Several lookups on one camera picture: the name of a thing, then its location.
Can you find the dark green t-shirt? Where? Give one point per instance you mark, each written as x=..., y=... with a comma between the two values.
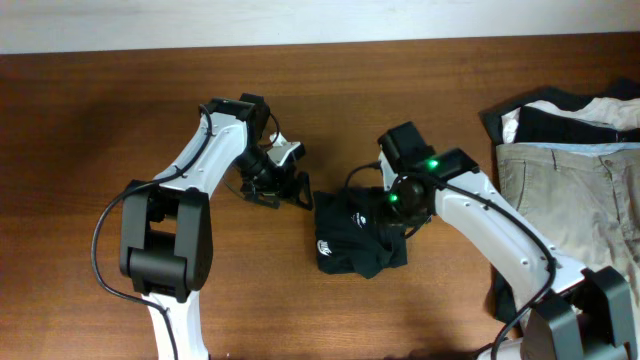
x=349, y=240

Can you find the white garment in pile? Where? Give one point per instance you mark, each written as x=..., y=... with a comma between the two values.
x=609, y=112

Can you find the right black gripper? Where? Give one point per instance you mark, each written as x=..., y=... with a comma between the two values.
x=395, y=215

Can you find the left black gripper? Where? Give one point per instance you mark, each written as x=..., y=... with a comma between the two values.
x=279, y=185

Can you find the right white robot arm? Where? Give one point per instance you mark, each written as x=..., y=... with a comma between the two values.
x=569, y=311

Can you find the black garment in pile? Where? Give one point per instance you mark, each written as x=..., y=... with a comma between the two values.
x=538, y=126

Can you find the light blue garment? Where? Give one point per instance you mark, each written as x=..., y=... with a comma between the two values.
x=589, y=150

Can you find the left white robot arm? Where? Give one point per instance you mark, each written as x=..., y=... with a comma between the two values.
x=166, y=246

